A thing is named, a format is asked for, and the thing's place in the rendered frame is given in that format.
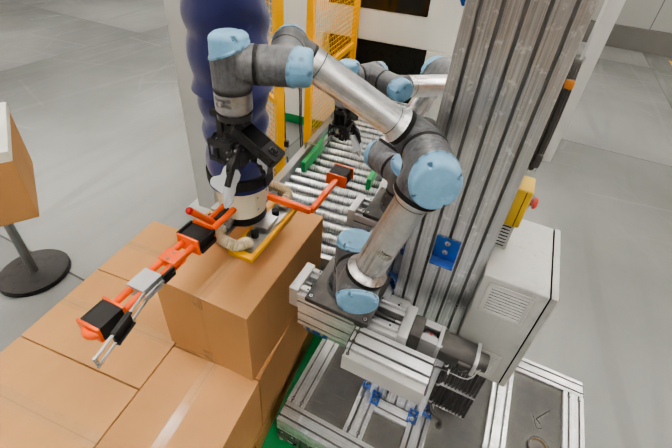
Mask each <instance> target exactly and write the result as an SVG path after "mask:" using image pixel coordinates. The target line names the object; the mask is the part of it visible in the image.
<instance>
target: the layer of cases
mask: <svg viewBox="0 0 672 448"><path fill-rule="evenodd" d="M178 230H179V229H177V228H174V227H171V226H168V225H165V224H162V223H159V222H156V221H153V222H152V223H150V224H149V225H148V226H147V227H146V228H145V229H143V230H142V231H141V232H140V233H139V234H138V235H136V236H135V237H134V238H133V239H132V240H131V241H130V242H128V243H127V244H126V245H125V246H124V247H123V248H121V249H120V250H119V251H118V252H117V253H116V254H114V255H113V256H112V257H111V258H110V259H109V260H108V261H106V262H105V263H104V264H103V265H102V266H101V267H99V268H98V270H96V271H95V272H94V273H92V274H91V275H90V276H89V277H88V278H87V279H85V280H84V281H83V282H82V283H81V284H80V285H79V286H77V287H76V288H75V289H74V290H73V291H72V292H70V293H69V294H68V295H67V296H66V297H65V298H63V299H62V300H61V301H60V302H59V303H58V304H56V305H55V306H54V307H53V308H52V309H51V310H50V311H48V312H47V313H46V314H45V315H44V316H43V317H41V318H40V319H39V320H38V321H37V322H36V323H34V324H33V325H32V326H31V327H30V328H29V329H27V330H26V331H25V332H24V333H23V334H22V335H21V336H22V337H18V338H17V339H16V340H15V341H14V342H12V343H11V344H10V345H9V346H8V347H7V348H5V349H4V350H3V351H2V352H1V353H0V448H253V446H254V444H255V442H256V440H257V437H258V435H259V433H260V431H261V429H262V427H263V426H262V425H264V423H265V421H266V419H267V417H268V415H269V413H270V411H271V409H272V407H273V405H274V403H275V400H276V398H277V396H278V394H279V392H280V390H281V388H282V386H283V384H284V382H285V380H286V378H287V376H288V374H289V372H290V370H291V368H292V366H293V364H294V361H295V359H296V357H297V355H298V353H299V351H300V349H301V347H302V345H303V343H304V341H305V339H306V337H307V335H308V333H309V331H307V330H306V329H305V328H303V327H302V324H300V323H298V322H297V313H296V315H295V316H294V318H293V319H292V321H291V323H290V324H289V326H288V327H287V329H286V330H285V332H284V334H283V335H282V337H281V338H280V340H279V341H278V343H277V344H276V346H275V348H274V349H273V351H272V352H271V354H270V355H269V357H268V359H267V360H266V362H265V363H264V365H263V366H262V368H261V369H260V371H259V373H258V374H257V376H256V377H255V379H254V380H253V381H251V380H249V379H247V378H245V377H243V376H241V375H239V374H237V373H235V372H233V371H231V370H229V369H227V368H225V367H223V366H221V365H219V364H217V363H215V362H213V361H211V360H209V359H207V358H205V357H203V356H201V355H199V354H197V353H195V352H193V351H191V350H189V349H187V348H185V347H183V346H181V345H179V344H178V343H176V342H174V341H172V339H171V336H170V333H169V329H168V326H167V323H166V319H165V316H164V313H163V310H162V306H161V303H160V300H159V296H158V293H156V294H155V295H154V296H153V297H152V298H151V299H149V300H148V302H147V303H146V304H145V306H144V307H143V309H142V310H141V311H140V313H139V314H138V315H137V317H136V318H135V320H134V322H136V324H135V326H134V327H133V328H132V330H131V331H130V333H129V334H128V335H127V337H126V338H125V340H124V341H123V342H122V344H121V345H120V346H119V345H116V346H115V347H114V349H113V350H112V351H111V353H110V354H109V355H108V357H107V358H106V360H105V361H104V362H103V364H102V365H101V367H100V368H99V369H98V368H96V365H95V363H94V361H92V358H93V357H95V355H96V354H97V353H98V351H99V350H100V349H101V347H102V346H103V345H104V343H105V342H106V341H107V339H106V340H105V341H104V342H103V343H102V342H100V341H98V340H86V339H84V338H83V337H82V336H81V329H80V328H79V326H78V324H77V322H76V319H77V318H79V319H80V318H81V317H82V316H83V315H84V314H85V313H87V312H88V311H89V310H90V309H91V308H92V307H94V306H95V305H96V304H97V303H98V302H99V301H101V300H102V297H103V296H105V297H107V298H109V299H111V300H112V299H114V298H115V297H116V296H117V295H118V294H119V293H120V292H122V291H123V290H124V289H125V288H126V287H127V285H126V284H127V283H128V282H129V281H130V280H131V279H132V278H134V277H135V276H136V275H137V274H138V273H139V272H141V271H142V270H143V269H144V268H149V267H150V266H151V265H152V264H154V263H155V262H156V261H157V260H158V259H159V258H157V257H158V256H159V255H160V254H162V253H163V252H164V251H165V250H166V249H167V248H168V247H171V248H172V247H173V246H174V245H175V244H177V243H178V240H177V235H176V232H177V231H178Z"/></svg>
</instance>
